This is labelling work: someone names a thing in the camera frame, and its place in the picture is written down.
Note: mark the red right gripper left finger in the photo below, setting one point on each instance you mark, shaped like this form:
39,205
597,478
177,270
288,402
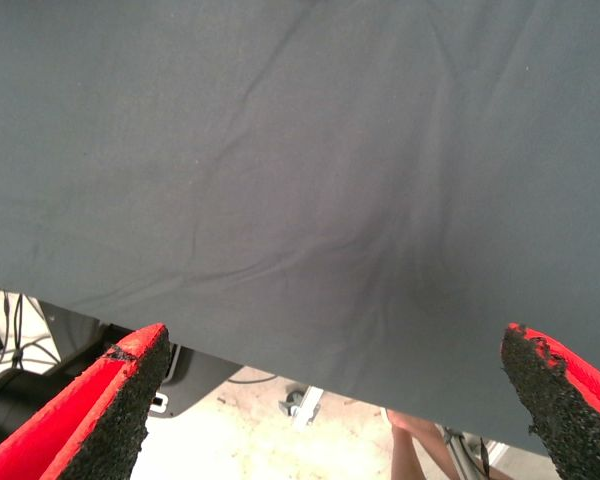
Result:
105,415

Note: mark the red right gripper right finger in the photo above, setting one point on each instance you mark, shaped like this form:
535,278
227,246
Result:
570,415

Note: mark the grey metal tube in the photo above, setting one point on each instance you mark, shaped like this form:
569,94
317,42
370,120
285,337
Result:
462,455

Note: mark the person bare leg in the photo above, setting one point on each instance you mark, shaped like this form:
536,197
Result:
405,450

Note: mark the grey caster wheel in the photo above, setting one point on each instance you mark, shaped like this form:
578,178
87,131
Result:
294,398

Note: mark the aluminium profile leg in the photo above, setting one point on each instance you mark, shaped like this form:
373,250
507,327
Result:
307,407

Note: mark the dark grey table cloth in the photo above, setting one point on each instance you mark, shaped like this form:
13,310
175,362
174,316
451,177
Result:
280,150

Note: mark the white bracket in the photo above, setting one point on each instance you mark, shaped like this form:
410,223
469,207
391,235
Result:
159,400

